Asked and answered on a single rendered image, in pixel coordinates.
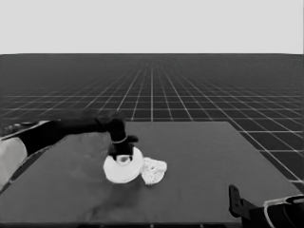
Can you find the large thick white disc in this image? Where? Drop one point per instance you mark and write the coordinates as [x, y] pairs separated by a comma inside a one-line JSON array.
[[120, 174]]

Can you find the white round carrier with pins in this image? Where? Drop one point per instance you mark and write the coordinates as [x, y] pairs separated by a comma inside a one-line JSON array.
[[157, 178]]

